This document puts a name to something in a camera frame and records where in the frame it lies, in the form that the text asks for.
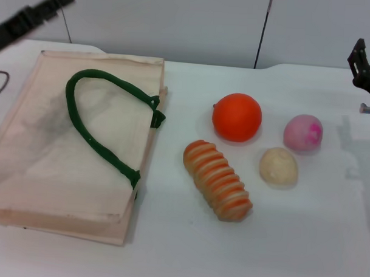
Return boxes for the pink peach bun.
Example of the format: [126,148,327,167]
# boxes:
[283,114,324,154]

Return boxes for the beige egg yolk pastry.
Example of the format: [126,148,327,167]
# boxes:
[258,146,300,187]

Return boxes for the beige canvas bag green handles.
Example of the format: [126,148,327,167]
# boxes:
[0,48,170,248]

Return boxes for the left wrist cable with connector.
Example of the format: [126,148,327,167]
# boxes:
[0,69,10,100]

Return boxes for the orange striped bread loaf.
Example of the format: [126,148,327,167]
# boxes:
[180,138,255,223]

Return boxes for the thin dark background cable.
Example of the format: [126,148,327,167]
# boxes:
[53,0,74,44]

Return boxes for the orange round fruit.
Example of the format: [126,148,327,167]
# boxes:
[210,92,263,144]

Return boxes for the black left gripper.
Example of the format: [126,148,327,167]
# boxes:
[0,0,75,57]

